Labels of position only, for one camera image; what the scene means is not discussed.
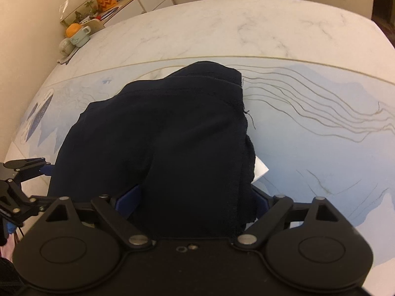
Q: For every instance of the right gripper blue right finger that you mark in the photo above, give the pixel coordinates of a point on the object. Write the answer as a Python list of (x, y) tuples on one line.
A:
[(263, 201)]

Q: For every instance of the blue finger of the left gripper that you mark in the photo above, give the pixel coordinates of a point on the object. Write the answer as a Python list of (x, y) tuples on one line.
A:
[(47, 169)]

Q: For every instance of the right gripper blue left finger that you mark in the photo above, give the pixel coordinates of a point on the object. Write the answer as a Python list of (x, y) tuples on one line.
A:
[(126, 202)]

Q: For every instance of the navy blue t-shirt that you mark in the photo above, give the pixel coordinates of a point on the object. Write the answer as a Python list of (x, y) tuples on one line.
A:
[(182, 139)]

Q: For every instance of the blue gloved left hand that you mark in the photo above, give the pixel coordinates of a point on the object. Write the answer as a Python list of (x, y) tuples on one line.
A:
[(11, 228)]

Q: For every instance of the pale green mug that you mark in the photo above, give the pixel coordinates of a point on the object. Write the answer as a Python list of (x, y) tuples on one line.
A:
[(81, 37)]

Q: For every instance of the orange fruit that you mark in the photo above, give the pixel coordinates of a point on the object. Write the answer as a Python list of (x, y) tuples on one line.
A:
[(73, 29)]

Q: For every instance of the white drawer cabinet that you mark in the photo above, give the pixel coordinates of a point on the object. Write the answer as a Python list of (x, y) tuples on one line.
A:
[(126, 9)]

